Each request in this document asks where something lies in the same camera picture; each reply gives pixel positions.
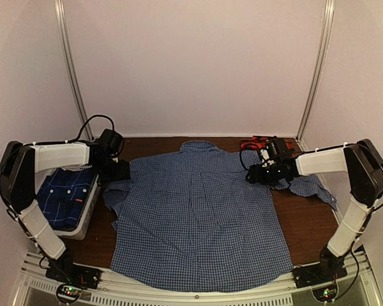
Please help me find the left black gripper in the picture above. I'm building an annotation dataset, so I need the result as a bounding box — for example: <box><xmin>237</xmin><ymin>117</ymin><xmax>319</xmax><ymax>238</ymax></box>
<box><xmin>94</xmin><ymin>156</ymin><xmax>130</xmax><ymax>184</ymax></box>

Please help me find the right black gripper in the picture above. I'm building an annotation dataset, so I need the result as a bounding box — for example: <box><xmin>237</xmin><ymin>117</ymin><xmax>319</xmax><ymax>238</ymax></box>
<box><xmin>246</xmin><ymin>161</ymin><xmax>283</xmax><ymax>186</ymax></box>

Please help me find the blue small-check long sleeve shirt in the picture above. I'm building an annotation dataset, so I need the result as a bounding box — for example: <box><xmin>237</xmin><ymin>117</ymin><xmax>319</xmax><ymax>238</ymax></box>
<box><xmin>102</xmin><ymin>141</ymin><xmax>338</xmax><ymax>293</ymax></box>

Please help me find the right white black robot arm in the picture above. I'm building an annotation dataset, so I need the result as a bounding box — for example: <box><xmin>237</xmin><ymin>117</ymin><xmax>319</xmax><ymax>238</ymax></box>
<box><xmin>246</xmin><ymin>137</ymin><xmax>383</xmax><ymax>282</ymax></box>

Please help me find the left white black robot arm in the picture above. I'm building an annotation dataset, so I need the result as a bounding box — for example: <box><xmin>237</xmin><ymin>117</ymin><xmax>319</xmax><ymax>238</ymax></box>
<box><xmin>0</xmin><ymin>139</ymin><xmax>130</xmax><ymax>283</ymax></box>

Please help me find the red black plaid shirt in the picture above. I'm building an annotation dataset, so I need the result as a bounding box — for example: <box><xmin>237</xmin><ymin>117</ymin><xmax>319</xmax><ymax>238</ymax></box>
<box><xmin>240</xmin><ymin>136</ymin><xmax>296</xmax><ymax>155</ymax></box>

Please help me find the dark blue plaid shirt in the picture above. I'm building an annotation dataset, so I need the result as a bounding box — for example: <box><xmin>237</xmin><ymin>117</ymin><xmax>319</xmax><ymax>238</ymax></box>
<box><xmin>36</xmin><ymin>168</ymin><xmax>96</xmax><ymax>231</ymax></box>

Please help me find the white plastic laundry basket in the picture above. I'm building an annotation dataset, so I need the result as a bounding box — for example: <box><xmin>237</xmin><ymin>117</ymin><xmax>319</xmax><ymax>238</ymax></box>
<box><xmin>52</xmin><ymin>172</ymin><xmax>99</xmax><ymax>240</ymax></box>

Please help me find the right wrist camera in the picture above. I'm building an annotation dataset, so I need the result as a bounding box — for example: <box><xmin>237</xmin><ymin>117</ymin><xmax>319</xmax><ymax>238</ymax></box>
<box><xmin>258</xmin><ymin>149</ymin><xmax>275</xmax><ymax>167</ymax></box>

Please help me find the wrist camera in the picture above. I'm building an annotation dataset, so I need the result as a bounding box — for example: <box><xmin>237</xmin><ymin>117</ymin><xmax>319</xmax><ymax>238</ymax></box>
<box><xmin>98</xmin><ymin>129</ymin><xmax>124</xmax><ymax>157</ymax></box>
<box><xmin>258</xmin><ymin>149</ymin><xmax>275</xmax><ymax>167</ymax></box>

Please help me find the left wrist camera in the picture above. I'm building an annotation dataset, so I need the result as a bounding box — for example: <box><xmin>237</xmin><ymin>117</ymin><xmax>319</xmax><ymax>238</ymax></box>
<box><xmin>98</xmin><ymin>129</ymin><xmax>124</xmax><ymax>157</ymax></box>

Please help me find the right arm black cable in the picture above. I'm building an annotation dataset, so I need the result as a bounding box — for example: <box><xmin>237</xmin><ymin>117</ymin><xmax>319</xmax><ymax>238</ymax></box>
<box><xmin>239</xmin><ymin>145</ymin><xmax>262</xmax><ymax>171</ymax></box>

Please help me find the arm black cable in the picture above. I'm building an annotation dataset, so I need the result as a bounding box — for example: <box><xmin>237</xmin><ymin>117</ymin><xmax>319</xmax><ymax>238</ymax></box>
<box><xmin>75</xmin><ymin>113</ymin><xmax>116</xmax><ymax>143</ymax></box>
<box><xmin>239</xmin><ymin>145</ymin><xmax>262</xmax><ymax>171</ymax></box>

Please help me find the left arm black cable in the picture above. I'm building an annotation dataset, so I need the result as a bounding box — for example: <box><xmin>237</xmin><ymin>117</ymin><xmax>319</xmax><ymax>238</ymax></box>
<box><xmin>75</xmin><ymin>113</ymin><xmax>116</xmax><ymax>143</ymax></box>

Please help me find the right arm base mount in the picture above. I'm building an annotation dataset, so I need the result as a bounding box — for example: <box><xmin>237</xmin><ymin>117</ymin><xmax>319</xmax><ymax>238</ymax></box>
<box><xmin>292</xmin><ymin>246</ymin><xmax>347</xmax><ymax>289</ymax></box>

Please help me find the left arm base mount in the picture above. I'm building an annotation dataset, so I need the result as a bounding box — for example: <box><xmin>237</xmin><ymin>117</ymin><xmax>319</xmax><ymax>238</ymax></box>
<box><xmin>42</xmin><ymin>248</ymin><xmax>101</xmax><ymax>289</ymax></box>

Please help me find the front aluminium frame rail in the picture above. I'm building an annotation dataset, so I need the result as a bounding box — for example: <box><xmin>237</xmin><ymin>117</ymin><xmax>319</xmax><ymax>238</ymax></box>
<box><xmin>10</xmin><ymin>251</ymin><xmax>383</xmax><ymax>305</ymax></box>

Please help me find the left aluminium frame post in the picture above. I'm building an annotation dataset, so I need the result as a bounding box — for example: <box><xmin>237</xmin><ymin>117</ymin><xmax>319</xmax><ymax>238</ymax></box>
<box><xmin>54</xmin><ymin>0</ymin><xmax>88</xmax><ymax>124</ymax></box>

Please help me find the aluminium frame post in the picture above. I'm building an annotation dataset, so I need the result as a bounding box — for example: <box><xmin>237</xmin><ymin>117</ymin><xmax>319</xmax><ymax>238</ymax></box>
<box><xmin>54</xmin><ymin>0</ymin><xmax>88</xmax><ymax>124</ymax></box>
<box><xmin>296</xmin><ymin>0</ymin><xmax>335</xmax><ymax>143</ymax></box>

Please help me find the right aluminium frame post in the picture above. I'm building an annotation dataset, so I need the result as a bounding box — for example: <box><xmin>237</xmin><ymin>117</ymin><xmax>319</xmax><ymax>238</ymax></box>
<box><xmin>296</xmin><ymin>0</ymin><xmax>335</xmax><ymax>143</ymax></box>

